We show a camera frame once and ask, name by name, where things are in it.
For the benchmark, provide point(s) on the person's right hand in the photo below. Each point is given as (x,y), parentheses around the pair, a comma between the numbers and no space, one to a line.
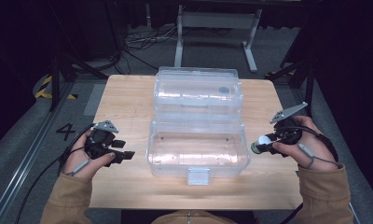
(295,152)

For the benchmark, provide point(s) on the black metal stand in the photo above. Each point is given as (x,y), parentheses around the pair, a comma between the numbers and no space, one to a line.
(309,84)
(54,84)

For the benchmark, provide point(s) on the person's left hand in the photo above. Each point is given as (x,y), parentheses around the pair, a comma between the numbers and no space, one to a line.
(99,164)

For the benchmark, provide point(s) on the person's tan jacket torso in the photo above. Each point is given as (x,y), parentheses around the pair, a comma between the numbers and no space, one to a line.
(190,218)

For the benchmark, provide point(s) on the yellow black hazard tape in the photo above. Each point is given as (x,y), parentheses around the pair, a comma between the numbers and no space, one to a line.
(42,91)

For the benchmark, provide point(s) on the white metal desk frame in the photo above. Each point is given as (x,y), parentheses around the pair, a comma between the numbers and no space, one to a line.
(217,20)

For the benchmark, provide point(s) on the clear plastic storage box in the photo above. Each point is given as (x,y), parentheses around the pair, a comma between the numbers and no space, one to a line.
(197,149)

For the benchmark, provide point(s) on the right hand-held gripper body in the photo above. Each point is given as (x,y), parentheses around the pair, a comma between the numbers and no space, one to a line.
(288,132)

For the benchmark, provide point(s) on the aluminium floor rail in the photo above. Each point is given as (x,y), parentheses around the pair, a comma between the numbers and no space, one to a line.
(23,165)
(354,211)

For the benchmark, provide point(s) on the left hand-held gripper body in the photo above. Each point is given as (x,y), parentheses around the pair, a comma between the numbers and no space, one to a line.
(99,143)

